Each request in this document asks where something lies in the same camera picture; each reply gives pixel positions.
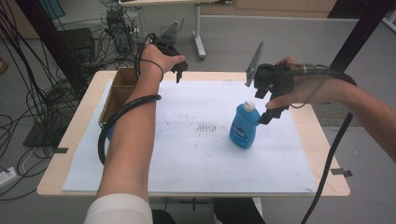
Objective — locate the person's left white sleeve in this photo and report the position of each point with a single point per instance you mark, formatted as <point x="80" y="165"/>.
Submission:
<point x="120" y="211"/>

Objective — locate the blue bottle with white cap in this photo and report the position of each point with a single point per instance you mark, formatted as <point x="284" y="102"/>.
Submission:
<point x="244" y="130"/>

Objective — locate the black metal frame post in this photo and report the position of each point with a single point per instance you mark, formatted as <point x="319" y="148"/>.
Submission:
<point x="43" y="34"/>
<point x="361" y="31"/>

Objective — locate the dark floor mat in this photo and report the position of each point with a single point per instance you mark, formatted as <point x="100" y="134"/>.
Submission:
<point x="333" y="115"/>

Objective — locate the black floor plate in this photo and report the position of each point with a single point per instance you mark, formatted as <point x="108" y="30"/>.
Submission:
<point x="40" y="135"/>

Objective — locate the black equipment case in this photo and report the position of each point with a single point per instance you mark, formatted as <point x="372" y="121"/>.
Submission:
<point x="77" y="43"/>

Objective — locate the white table mat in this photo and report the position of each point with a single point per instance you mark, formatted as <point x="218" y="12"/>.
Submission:
<point x="202" y="161"/>

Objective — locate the black tape strip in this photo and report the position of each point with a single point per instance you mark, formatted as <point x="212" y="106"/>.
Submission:
<point x="341" y="172"/>
<point x="60" y="150"/>

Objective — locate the person's left hand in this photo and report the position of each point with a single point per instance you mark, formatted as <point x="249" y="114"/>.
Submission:
<point x="155" y="62"/>

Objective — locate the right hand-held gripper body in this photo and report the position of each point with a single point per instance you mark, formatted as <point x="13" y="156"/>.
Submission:
<point x="274" y="77"/>

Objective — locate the wooden cabinet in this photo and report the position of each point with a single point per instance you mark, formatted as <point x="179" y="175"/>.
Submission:
<point x="280" y="6"/>

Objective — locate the blue cardboard box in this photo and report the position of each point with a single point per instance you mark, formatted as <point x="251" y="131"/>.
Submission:
<point x="120" y="93"/>

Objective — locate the white power strip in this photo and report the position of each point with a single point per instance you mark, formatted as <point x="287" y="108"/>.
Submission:
<point x="7" y="177"/>

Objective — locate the white table leg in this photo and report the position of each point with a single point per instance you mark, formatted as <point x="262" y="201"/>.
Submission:
<point x="257" y="205"/>

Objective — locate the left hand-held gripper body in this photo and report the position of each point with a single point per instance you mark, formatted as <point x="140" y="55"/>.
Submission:
<point x="168" y="45"/>

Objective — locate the person's leg in black trousers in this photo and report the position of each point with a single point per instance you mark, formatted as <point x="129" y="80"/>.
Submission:
<point x="233" y="213"/>
<point x="163" y="217"/>

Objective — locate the person's right hand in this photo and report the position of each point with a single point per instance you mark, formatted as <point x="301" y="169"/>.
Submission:
<point x="314" y="90"/>

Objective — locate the white desk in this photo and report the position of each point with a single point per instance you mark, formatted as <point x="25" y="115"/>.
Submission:
<point x="199" y="34"/>

